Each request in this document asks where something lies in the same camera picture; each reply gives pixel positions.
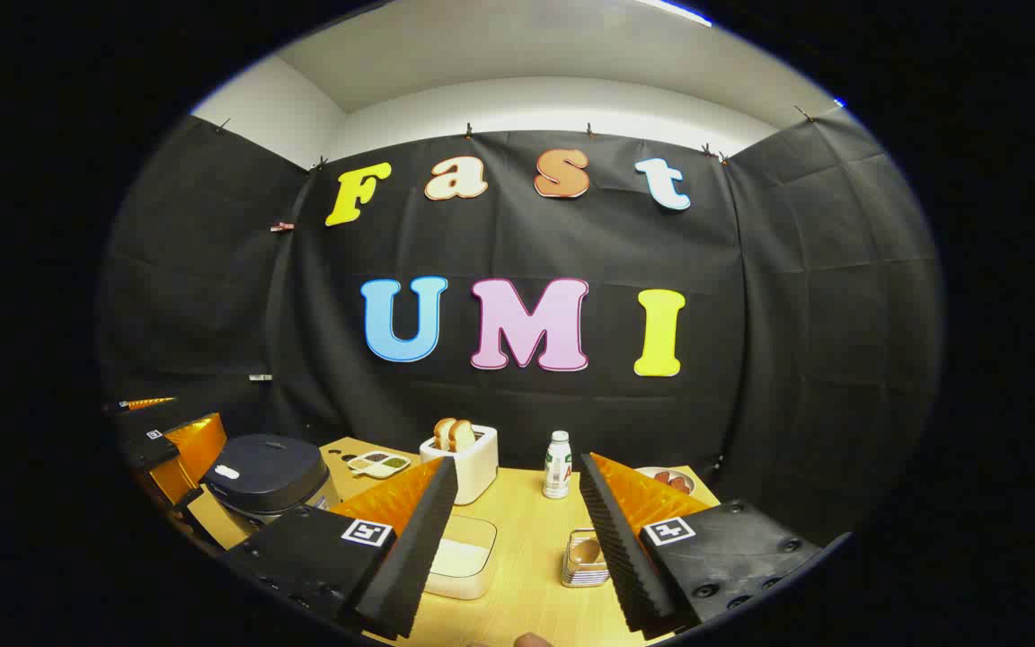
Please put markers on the white divided bean dish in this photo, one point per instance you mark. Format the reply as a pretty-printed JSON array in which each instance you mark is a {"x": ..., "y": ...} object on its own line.
[{"x": 379, "y": 463}]

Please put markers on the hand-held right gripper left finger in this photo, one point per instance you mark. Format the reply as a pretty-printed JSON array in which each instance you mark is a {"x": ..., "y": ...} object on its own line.
[{"x": 419, "y": 548}]

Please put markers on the black rice cooker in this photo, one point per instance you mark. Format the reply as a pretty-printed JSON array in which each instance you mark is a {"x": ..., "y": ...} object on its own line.
[{"x": 266, "y": 472}]

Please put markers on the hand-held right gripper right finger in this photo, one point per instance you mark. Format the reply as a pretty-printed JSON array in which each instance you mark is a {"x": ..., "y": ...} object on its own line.
[{"x": 616, "y": 548}]

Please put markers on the white toaster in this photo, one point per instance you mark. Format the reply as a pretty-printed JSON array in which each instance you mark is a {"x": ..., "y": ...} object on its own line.
[{"x": 477, "y": 472}]

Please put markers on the white plate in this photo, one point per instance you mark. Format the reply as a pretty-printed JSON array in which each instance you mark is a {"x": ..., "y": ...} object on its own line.
[{"x": 675, "y": 473}]

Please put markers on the white drink bottle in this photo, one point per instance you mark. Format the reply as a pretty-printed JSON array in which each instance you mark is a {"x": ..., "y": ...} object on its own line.
[{"x": 557, "y": 467}]

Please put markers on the pink clothes peg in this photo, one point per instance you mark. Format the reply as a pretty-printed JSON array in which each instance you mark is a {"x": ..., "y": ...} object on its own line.
[{"x": 282, "y": 226}]

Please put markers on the toasted bread slice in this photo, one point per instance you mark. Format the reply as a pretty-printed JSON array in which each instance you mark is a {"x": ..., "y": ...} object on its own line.
[
  {"x": 444, "y": 434},
  {"x": 464, "y": 436}
]

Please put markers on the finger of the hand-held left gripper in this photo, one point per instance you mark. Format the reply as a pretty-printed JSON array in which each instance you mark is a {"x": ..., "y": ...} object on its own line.
[
  {"x": 199, "y": 445},
  {"x": 147, "y": 403}
]

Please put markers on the clear container of rice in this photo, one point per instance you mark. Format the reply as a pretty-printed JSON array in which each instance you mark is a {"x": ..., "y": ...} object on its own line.
[{"x": 462, "y": 557}]

